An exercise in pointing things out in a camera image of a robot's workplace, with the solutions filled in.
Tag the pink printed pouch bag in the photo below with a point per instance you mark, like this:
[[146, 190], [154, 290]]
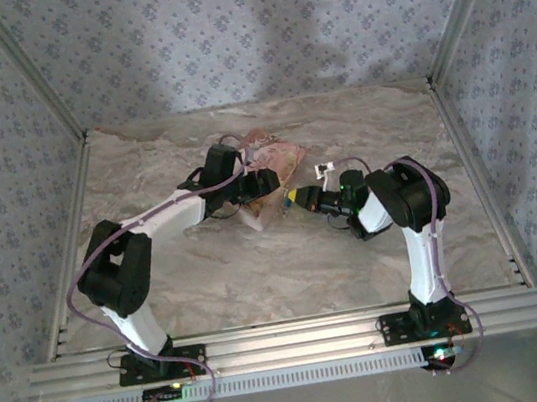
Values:
[[277, 159]]

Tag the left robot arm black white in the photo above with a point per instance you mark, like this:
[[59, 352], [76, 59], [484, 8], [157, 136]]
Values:
[[117, 269]]

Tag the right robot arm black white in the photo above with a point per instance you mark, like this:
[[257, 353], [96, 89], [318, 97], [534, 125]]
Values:
[[415, 199]]

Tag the right controller board green light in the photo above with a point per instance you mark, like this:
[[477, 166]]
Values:
[[440, 354]]

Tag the controller board green light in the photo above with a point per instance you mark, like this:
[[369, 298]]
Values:
[[163, 393], [440, 354]]

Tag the left controller board green light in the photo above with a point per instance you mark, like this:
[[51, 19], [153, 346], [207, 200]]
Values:
[[163, 393]]

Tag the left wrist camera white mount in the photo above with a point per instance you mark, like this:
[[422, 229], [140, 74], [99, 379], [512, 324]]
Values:
[[247, 156]]

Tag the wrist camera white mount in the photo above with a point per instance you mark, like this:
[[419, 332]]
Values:
[[324, 172], [247, 156]]

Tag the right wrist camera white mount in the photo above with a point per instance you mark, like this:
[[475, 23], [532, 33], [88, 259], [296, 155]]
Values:
[[324, 172]]

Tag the aluminium table side rail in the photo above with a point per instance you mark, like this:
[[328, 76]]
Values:
[[76, 214], [469, 156]]

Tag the aluminium mounting rail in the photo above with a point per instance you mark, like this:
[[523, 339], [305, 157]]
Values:
[[289, 342]]

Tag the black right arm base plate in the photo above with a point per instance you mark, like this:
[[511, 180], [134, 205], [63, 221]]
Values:
[[396, 328]]

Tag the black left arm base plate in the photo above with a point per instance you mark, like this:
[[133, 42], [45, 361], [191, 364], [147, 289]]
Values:
[[191, 361]]

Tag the aluminium frame post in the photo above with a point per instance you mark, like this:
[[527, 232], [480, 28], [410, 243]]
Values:
[[32, 74], [465, 10]]

